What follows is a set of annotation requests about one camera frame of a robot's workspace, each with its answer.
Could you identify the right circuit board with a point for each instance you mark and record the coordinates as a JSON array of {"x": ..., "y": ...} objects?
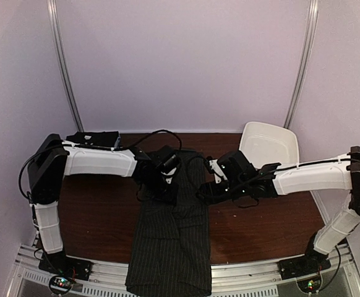
[{"x": 309, "y": 285}]

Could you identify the left aluminium post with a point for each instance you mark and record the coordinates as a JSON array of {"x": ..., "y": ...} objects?
[{"x": 63, "y": 68}]

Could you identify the black pinstriped long sleeve shirt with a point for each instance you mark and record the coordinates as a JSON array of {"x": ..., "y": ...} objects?
[{"x": 171, "y": 244}]

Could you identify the circuit board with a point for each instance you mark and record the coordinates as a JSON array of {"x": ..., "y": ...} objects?
[
  {"x": 60, "y": 285},
  {"x": 309, "y": 285}
]

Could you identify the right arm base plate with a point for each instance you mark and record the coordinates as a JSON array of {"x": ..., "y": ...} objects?
[{"x": 301, "y": 266}]

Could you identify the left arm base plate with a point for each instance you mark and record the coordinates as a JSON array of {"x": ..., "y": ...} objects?
[{"x": 60, "y": 264}]

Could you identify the right aluminium post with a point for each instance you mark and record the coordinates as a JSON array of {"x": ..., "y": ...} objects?
[{"x": 309, "y": 37}]

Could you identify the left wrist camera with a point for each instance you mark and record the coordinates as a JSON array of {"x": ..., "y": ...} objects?
[{"x": 167, "y": 160}]

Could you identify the left circuit board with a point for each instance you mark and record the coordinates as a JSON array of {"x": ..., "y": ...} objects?
[{"x": 60, "y": 285}]

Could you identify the aluminium front rail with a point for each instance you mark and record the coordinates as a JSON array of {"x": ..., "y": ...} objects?
[{"x": 260, "y": 278}]

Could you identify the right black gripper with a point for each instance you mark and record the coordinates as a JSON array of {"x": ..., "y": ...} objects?
[{"x": 209, "y": 188}]

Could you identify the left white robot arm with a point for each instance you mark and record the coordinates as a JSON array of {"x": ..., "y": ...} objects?
[{"x": 90, "y": 153}]

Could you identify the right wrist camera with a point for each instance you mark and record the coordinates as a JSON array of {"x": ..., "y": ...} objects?
[{"x": 216, "y": 170}]

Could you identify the aluminium post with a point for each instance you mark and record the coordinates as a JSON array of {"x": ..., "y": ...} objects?
[
  {"x": 309, "y": 37},
  {"x": 63, "y": 68}
]

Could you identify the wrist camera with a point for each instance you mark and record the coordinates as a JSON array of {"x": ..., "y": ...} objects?
[
  {"x": 167, "y": 160},
  {"x": 216, "y": 170}
]

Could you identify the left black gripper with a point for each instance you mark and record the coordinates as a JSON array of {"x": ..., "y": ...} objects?
[{"x": 168, "y": 198}]

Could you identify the white plastic tub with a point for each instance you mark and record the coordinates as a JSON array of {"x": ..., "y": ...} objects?
[{"x": 263, "y": 143}]

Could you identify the stack of folded shirts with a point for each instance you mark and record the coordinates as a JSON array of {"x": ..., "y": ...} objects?
[{"x": 99, "y": 139}]

